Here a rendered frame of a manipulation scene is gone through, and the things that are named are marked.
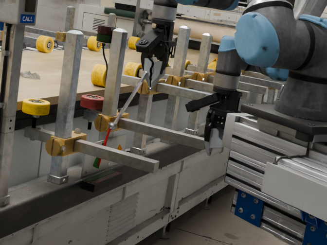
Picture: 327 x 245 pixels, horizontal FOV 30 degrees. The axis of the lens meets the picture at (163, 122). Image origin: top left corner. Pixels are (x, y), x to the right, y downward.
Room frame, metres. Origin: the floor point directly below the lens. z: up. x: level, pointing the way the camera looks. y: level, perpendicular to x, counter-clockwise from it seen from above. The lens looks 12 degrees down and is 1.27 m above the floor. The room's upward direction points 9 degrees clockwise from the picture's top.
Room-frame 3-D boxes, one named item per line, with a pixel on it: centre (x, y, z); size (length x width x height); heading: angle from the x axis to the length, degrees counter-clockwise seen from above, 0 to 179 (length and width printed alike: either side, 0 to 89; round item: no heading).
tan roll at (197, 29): (4.51, -0.38, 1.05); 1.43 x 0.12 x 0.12; 66
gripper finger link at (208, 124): (1.79, -0.14, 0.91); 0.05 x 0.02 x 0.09; 156
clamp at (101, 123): (1.93, 0.17, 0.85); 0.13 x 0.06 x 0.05; 156
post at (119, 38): (1.91, 0.18, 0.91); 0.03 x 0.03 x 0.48; 66
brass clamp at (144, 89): (2.15, 0.07, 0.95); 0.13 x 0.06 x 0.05; 156
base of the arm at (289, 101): (1.46, -0.34, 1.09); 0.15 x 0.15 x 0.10
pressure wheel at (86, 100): (1.98, 0.24, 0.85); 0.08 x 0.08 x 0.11
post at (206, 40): (2.59, -0.13, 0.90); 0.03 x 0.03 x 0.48; 66
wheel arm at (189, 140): (1.90, 0.06, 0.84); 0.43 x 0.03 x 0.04; 66
